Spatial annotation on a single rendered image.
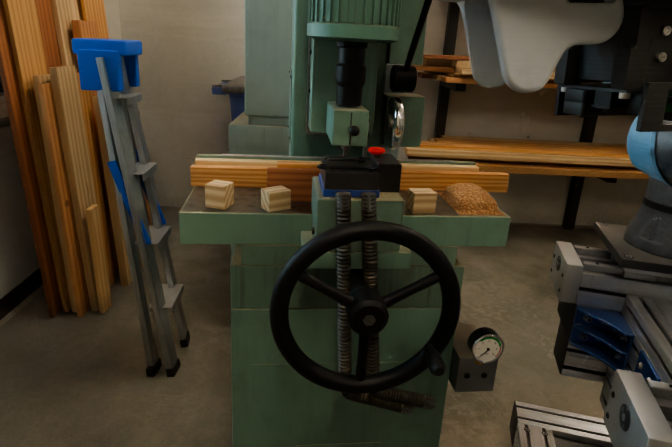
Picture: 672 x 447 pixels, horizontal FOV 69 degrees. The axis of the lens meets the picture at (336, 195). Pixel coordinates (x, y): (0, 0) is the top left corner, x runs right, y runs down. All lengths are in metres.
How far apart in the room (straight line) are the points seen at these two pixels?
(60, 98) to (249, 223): 1.42
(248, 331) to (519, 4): 0.82
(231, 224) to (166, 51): 2.63
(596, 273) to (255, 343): 0.72
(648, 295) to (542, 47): 0.99
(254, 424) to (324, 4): 0.82
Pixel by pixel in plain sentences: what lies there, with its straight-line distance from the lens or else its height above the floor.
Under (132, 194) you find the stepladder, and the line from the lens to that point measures 1.71.
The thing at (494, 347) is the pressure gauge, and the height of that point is 0.66.
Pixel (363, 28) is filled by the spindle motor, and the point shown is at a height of 1.22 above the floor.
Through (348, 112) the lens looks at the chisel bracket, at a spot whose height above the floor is 1.07.
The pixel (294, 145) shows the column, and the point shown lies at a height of 0.95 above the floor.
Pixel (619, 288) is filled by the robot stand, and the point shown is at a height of 0.74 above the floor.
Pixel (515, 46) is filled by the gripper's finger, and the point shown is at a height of 1.20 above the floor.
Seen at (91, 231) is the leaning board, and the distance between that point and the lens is 2.27.
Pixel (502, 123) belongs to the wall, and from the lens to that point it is 3.53.
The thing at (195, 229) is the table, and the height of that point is 0.87.
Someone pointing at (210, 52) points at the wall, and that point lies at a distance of 3.37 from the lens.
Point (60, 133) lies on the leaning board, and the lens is 2.21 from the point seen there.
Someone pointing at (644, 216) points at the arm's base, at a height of 0.88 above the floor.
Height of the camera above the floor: 1.20
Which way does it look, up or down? 18 degrees down
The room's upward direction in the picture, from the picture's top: 3 degrees clockwise
